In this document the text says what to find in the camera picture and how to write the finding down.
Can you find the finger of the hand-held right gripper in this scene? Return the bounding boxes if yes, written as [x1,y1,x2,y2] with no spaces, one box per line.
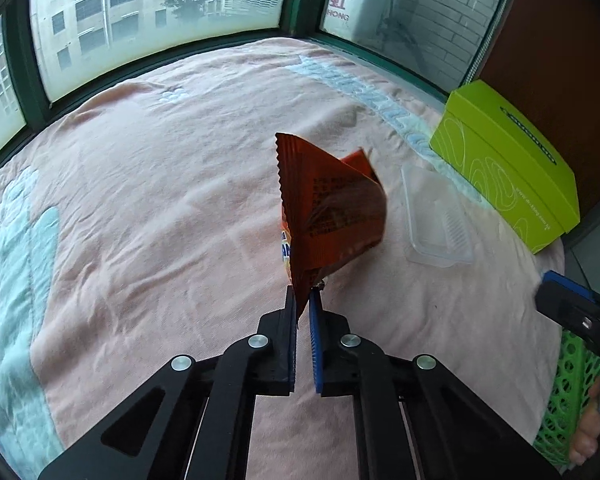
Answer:
[534,270,600,358]

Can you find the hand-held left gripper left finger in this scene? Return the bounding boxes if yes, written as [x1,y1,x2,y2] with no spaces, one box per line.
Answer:
[37,284,301,480]

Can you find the pink printed blanket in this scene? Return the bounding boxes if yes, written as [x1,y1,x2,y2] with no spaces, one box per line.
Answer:
[0,35,566,480]

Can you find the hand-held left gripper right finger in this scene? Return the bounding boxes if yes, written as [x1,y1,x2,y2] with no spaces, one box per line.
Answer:
[307,287,563,480]

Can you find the person's bare foot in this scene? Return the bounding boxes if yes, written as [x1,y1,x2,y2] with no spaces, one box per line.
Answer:
[569,375,600,466]

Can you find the green plastic mesh basket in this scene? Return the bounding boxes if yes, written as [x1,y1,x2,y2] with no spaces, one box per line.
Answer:
[532,330,600,467]

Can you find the clear plastic tray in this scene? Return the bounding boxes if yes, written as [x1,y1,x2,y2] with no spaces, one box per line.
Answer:
[400,164,476,267]

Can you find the brown wooden panel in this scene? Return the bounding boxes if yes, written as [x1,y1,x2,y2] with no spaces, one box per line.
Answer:
[462,0,600,246]

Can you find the orange snack wrapper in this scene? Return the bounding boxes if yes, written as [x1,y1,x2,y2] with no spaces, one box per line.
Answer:
[275,132,387,291]

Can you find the lime green cardboard box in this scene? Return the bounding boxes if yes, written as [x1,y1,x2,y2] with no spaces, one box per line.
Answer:
[429,80,581,255]

